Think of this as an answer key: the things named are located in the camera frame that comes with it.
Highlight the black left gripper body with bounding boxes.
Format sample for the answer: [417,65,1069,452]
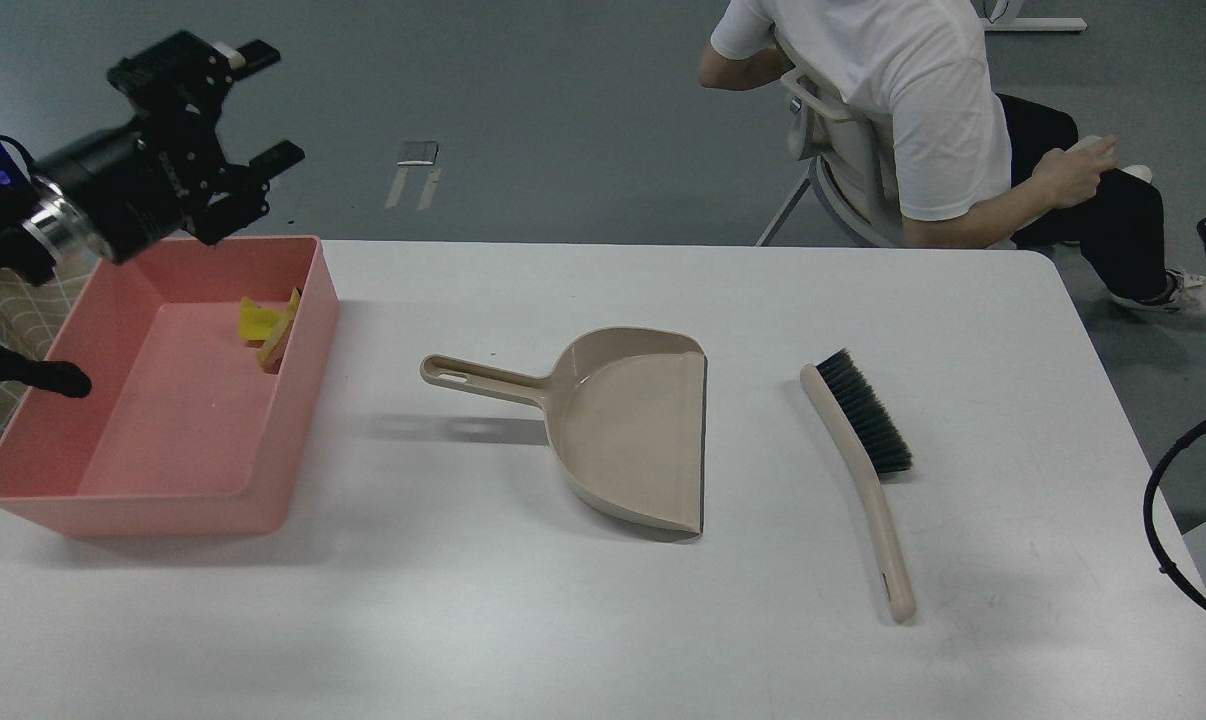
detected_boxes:
[23,95,254,264]

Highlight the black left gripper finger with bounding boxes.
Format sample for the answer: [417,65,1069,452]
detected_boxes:
[188,140,305,246]
[106,29,280,119]

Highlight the yellow green sponge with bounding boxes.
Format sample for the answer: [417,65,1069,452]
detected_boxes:
[238,295,289,347]

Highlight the triangular toast slice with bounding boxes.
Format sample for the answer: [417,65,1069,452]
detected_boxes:
[256,288,302,371]

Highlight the beige hand brush black bristles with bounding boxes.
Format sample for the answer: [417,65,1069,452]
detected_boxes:
[800,349,917,624]

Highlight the beige plastic dustpan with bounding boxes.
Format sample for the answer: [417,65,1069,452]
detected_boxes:
[420,327,708,535]

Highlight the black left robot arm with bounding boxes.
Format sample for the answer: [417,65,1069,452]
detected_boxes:
[0,31,303,398]

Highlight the pink plastic bin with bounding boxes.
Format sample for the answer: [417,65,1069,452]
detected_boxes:
[0,236,339,537]

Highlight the person's hand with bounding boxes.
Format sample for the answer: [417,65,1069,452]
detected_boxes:
[1029,135,1119,210]

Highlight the beige checkered cloth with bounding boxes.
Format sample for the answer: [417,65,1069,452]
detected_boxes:
[0,264,94,438]

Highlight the white stand base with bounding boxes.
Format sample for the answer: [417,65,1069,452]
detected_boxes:
[982,14,1088,35]

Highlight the person in white shirt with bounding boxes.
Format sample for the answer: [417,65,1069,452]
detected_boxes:
[698,1,1205,314]

